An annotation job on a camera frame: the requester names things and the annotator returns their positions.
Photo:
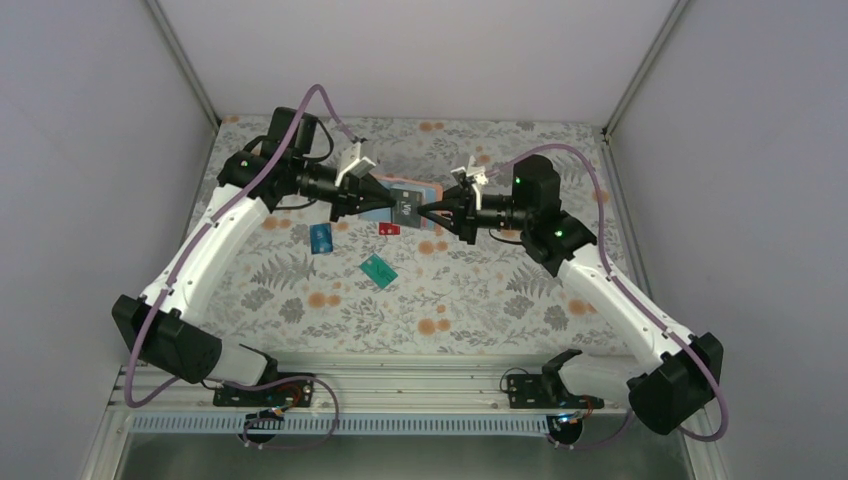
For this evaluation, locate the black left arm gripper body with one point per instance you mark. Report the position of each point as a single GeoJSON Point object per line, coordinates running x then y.
{"type": "Point", "coordinates": [345, 194]}

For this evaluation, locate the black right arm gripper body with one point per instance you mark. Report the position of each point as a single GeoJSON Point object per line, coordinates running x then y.
{"type": "Point", "coordinates": [468, 228]}

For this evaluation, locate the pink leather card holder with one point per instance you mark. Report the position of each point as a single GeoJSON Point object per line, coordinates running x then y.
{"type": "Point", "coordinates": [431, 192]}

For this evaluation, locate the red credit card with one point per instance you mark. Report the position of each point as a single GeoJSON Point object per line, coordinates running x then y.
{"type": "Point", "coordinates": [388, 229]}

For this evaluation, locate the black credit card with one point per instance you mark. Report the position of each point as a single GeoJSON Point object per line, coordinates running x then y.
{"type": "Point", "coordinates": [404, 213]}

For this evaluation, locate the blue credit card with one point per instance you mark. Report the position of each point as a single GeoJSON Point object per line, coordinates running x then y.
{"type": "Point", "coordinates": [320, 239]}

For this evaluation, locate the teal credit card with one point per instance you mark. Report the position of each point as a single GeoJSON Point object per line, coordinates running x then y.
{"type": "Point", "coordinates": [378, 271]}

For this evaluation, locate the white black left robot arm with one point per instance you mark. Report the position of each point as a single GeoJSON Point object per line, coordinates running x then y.
{"type": "Point", "coordinates": [162, 325]}

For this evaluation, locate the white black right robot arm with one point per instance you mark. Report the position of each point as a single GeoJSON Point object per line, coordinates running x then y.
{"type": "Point", "coordinates": [672, 373]}

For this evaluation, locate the floral patterned table mat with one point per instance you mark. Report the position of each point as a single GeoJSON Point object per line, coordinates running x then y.
{"type": "Point", "coordinates": [450, 297]}

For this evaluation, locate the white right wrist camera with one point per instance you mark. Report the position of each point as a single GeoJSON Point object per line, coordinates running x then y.
{"type": "Point", "coordinates": [472, 176]}

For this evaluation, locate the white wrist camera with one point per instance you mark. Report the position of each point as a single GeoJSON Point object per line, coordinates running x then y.
{"type": "Point", "coordinates": [357, 160]}
{"type": "Point", "coordinates": [472, 176]}

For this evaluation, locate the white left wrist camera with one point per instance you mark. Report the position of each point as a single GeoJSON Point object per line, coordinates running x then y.
{"type": "Point", "coordinates": [357, 160]}

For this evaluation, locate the left aluminium frame post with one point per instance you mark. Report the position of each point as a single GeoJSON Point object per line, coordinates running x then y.
{"type": "Point", "coordinates": [180, 57]}

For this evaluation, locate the aluminium frame post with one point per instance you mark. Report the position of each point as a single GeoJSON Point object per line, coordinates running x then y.
{"type": "Point", "coordinates": [656, 48]}
{"type": "Point", "coordinates": [180, 57]}

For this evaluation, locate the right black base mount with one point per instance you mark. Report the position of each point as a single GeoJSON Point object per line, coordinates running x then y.
{"type": "Point", "coordinates": [545, 390]}

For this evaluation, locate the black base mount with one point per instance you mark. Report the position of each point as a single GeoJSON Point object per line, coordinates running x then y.
{"type": "Point", "coordinates": [545, 390]}
{"type": "Point", "coordinates": [265, 391]}

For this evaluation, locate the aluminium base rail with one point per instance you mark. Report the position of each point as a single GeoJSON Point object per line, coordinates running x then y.
{"type": "Point", "coordinates": [364, 394]}

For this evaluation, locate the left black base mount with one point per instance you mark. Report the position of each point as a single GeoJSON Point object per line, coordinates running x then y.
{"type": "Point", "coordinates": [265, 391]}

